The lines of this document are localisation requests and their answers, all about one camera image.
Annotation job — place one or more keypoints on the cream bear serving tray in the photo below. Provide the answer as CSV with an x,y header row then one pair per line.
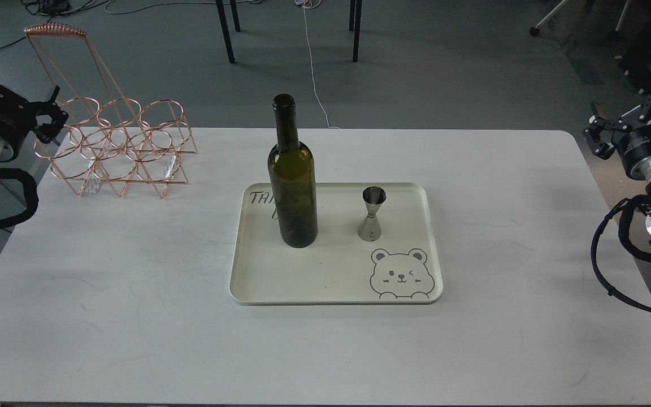
x,y
401,267

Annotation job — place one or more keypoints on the dark green wine bottle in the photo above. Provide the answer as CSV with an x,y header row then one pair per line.
x,y
292,178

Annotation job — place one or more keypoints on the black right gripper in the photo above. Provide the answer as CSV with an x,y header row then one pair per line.
x,y
638,119

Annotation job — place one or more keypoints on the steel double jigger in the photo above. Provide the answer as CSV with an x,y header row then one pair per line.
x,y
369,228

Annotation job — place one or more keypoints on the black office chair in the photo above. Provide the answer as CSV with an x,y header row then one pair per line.
x,y
604,42

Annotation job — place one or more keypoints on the copper wire wine rack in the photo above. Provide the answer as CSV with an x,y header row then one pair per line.
x,y
113,140

